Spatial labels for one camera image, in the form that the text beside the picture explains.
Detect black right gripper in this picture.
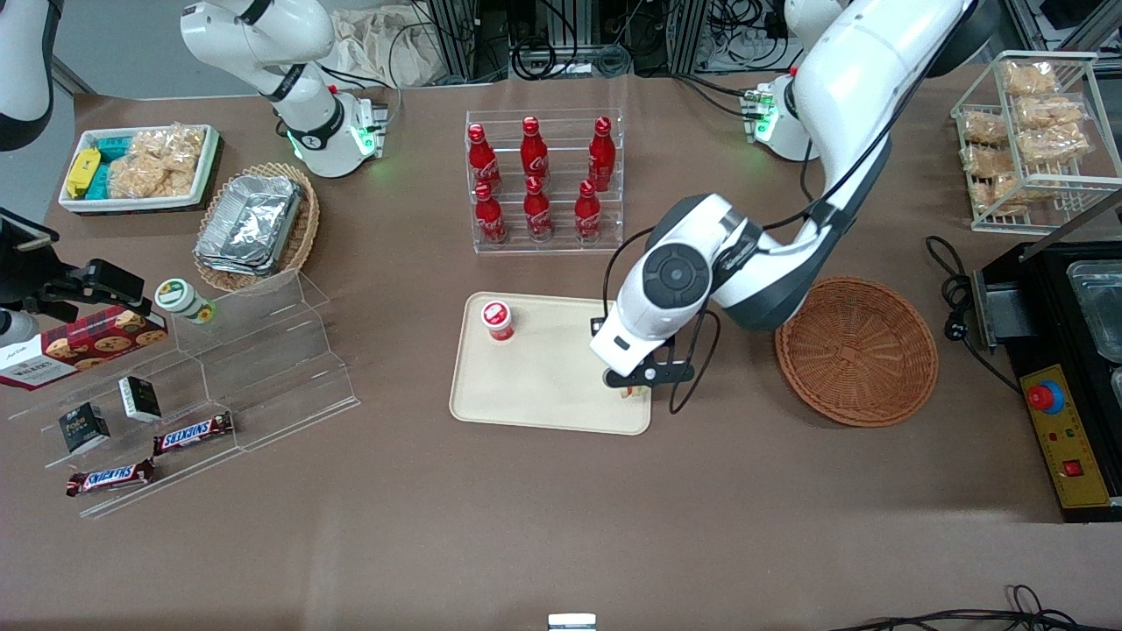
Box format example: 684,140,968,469
0,209,146,324

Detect beige plastic serving tray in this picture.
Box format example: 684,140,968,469
449,291,657,436

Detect white rectangular snack tray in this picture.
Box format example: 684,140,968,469
58,124,221,215

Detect round brown wicker basket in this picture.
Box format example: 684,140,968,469
775,276,940,429

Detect oval wicker basket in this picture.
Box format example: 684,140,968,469
194,161,321,294

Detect red tartan cookie box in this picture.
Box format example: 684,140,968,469
0,305,169,392

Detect yellow snack packet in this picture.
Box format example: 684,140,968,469
66,147,103,199

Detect green lidded white cup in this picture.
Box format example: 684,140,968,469
154,278,217,325

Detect red lidded yogurt cup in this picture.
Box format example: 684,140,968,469
480,300,515,344

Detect small black carton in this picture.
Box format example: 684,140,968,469
118,376,163,424
58,402,112,455

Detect clear bag of rice crackers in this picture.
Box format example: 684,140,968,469
107,125,208,200

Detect red cola bottle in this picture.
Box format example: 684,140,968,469
523,175,555,243
521,116,550,183
474,181,508,245
467,124,503,193
587,116,616,193
574,180,603,244

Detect brown snickers bar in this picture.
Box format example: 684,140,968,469
153,412,236,457
66,458,156,499

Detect clear acrylic bottle rack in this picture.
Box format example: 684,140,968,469
465,109,624,256

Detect stacked aluminium foil trays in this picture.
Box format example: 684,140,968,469
195,174,303,276

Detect clear acrylic stepped shelf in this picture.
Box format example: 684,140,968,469
7,268,362,520

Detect clear bag of fried snacks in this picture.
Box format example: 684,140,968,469
975,174,1033,216
961,110,1010,146
1001,60,1060,96
1015,95,1088,131
1015,124,1094,167
962,145,1019,178

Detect beige cloth bag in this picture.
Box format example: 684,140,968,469
328,5,441,89

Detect black machine with yellow panel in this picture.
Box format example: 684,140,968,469
970,235,1122,524

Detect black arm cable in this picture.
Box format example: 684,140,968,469
601,88,932,416

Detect black power cable with plug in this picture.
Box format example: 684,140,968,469
926,235,1023,393

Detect black cable bundle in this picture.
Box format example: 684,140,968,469
510,0,634,82

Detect black floor cables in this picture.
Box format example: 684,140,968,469
827,584,1122,631

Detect white wire rack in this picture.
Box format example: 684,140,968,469
950,50,1122,236

